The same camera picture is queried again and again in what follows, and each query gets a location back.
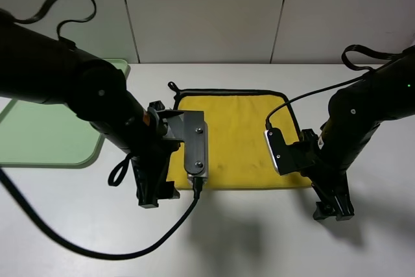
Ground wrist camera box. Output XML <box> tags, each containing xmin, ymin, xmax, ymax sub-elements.
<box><xmin>265</xmin><ymin>128</ymin><xmax>314</xmax><ymax>176</ymax></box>
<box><xmin>163</xmin><ymin>110</ymin><xmax>208</xmax><ymax>185</ymax></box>

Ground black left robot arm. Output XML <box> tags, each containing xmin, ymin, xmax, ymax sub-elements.
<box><xmin>1</xmin><ymin>11</ymin><xmax>180</xmax><ymax>208</ymax></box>

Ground black right camera cable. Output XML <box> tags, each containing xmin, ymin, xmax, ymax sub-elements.
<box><xmin>265</xmin><ymin>44</ymin><xmax>409</xmax><ymax>132</ymax></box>

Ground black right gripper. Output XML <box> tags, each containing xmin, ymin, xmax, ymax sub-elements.
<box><xmin>300</xmin><ymin>129</ymin><xmax>354</xmax><ymax>221</ymax></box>

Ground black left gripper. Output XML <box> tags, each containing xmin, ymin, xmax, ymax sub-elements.
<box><xmin>132</xmin><ymin>101</ymin><xmax>180</xmax><ymax>208</ymax></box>

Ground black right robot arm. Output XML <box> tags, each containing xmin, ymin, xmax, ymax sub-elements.
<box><xmin>301</xmin><ymin>45</ymin><xmax>414</xmax><ymax>221</ymax></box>

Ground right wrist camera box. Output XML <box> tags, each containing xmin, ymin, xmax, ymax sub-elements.
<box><xmin>265</xmin><ymin>128</ymin><xmax>314</xmax><ymax>176</ymax></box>

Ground yellow towel with black trim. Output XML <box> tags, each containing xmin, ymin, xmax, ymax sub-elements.
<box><xmin>168</xmin><ymin>82</ymin><xmax>311</xmax><ymax>191</ymax></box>

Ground green plastic tray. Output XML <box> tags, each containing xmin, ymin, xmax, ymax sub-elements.
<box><xmin>0</xmin><ymin>58</ymin><xmax>131</xmax><ymax>169</ymax></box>

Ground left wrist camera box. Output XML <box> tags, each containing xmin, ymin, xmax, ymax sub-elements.
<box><xmin>163</xmin><ymin>110</ymin><xmax>208</xmax><ymax>185</ymax></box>

